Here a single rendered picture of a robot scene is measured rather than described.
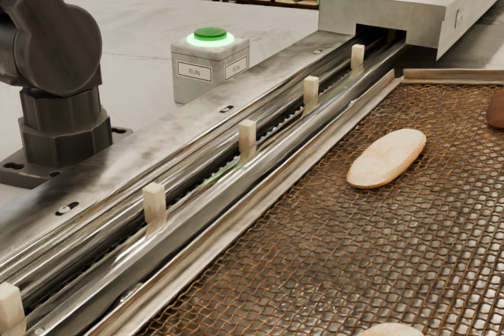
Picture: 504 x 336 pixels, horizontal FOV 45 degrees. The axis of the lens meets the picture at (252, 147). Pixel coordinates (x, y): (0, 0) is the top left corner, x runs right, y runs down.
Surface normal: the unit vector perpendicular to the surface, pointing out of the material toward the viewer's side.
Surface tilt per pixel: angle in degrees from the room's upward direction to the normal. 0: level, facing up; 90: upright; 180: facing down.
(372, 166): 13
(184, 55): 90
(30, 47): 90
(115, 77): 0
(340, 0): 90
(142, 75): 0
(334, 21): 90
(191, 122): 0
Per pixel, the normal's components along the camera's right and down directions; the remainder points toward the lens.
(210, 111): 0.00, -0.89
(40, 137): -0.24, 0.44
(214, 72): -0.51, 0.39
